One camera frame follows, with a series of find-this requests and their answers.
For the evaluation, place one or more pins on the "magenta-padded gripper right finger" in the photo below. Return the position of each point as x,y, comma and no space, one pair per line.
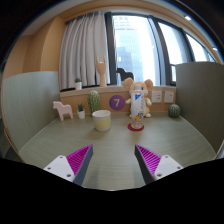
165,165

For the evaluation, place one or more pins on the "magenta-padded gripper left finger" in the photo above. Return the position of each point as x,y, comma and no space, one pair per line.
63,166

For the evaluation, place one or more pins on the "clear plastic water bottle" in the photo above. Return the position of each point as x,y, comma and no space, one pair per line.
137,106

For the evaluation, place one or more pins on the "flat round red coaster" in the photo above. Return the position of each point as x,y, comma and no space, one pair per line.
129,127

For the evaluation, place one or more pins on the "small plant in white pot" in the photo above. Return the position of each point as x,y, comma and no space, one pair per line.
78,86
81,115

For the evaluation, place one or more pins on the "round green cactus figure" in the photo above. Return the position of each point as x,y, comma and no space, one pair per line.
174,111

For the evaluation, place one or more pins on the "pink horse figure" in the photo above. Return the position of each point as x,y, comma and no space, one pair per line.
63,109

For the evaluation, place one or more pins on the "white and yellow cup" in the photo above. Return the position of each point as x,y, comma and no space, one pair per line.
101,121

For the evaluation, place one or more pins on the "green desk partition panel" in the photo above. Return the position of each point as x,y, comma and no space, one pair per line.
200,100
30,106

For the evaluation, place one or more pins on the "wooden ledge panel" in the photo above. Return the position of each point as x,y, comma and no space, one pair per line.
75,98

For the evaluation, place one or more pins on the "tall green cactus figure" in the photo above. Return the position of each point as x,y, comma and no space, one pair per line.
94,102

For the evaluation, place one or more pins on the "round purple number sign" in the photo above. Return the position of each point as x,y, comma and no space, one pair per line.
117,102

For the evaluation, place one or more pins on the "beige mouse plush toy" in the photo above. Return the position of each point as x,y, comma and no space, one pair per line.
128,87

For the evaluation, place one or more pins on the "black horse figure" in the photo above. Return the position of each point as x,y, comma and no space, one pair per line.
126,74

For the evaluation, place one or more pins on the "wooden hand model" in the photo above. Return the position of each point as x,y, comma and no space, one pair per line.
102,71

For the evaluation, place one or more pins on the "grey-white curtain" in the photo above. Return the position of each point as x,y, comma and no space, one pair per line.
83,50

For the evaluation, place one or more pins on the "dark-framed window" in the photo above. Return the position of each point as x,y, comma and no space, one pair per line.
136,43

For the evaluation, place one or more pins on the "ceiling light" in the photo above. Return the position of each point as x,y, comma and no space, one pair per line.
187,18
214,49

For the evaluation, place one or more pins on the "white wall socket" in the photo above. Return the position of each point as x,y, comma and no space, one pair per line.
157,96
169,96

